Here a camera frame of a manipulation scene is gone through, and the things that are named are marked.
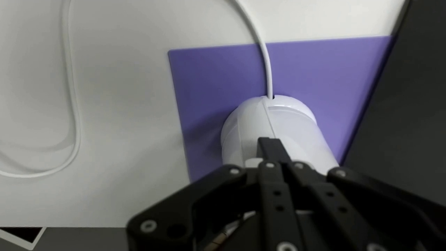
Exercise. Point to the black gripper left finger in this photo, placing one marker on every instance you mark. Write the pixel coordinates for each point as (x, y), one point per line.
(223, 210)

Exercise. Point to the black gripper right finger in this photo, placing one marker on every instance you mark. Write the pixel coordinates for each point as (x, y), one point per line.
(366, 210)

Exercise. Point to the purple mat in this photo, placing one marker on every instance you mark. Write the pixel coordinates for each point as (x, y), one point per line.
(213, 92)

